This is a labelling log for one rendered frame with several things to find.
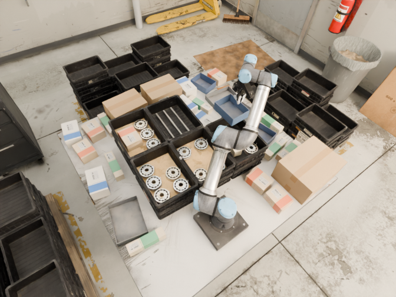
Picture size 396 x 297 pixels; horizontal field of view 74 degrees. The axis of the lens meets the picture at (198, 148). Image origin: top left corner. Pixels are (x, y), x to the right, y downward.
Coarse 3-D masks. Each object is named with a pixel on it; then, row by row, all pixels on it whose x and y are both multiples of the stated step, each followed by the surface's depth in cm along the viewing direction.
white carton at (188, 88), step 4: (176, 80) 246; (180, 80) 246; (184, 80) 246; (188, 80) 246; (180, 84) 242; (184, 84) 243; (188, 84) 243; (192, 84) 243; (184, 88) 239; (188, 88) 240; (192, 88) 240; (196, 88) 241; (184, 92) 238; (188, 92) 238; (192, 92) 241; (196, 92) 245; (188, 96) 242
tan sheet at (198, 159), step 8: (192, 144) 197; (200, 144) 197; (208, 144) 197; (192, 152) 192; (200, 152) 193; (208, 152) 193; (192, 160) 188; (200, 160) 188; (208, 160) 189; (192, 168) 184
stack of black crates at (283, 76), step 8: (272, 64) 320; (280, 64) 328; (288, 64) 320; (272, 72) 309; (280, 72) 326; (288, 72) 324; (296, 72) 314; (280, 80) 302; (288, 80) 318; (272, 88) 320; (280, 88) 308; (288, 88) 305
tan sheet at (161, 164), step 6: (162, 156) 189; (168, 156) 189; (150, 162) 186; (156, 162) 186; (162, 162) 186; (168, 162) 186; (138, 168) 182; (156, 168) 183; (162, 168) 183; (156, 174) 180; (162, 174) 180; (144, 180) 177; (162, 180) 177; (168, 180) 177; (162, 186) 175; (168, 186) 175; (180, 186) 175; (174, 192) 172
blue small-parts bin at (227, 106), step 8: (232, 96) 186; (216, 104) 180; (224, 104) 189; (232, 104) 189; (240, 104) 182; (224, 112) 176; (232, 112) 184; (240, 112) 185; (248, 112) 178; (232, 120) 173; (240, 120) 179
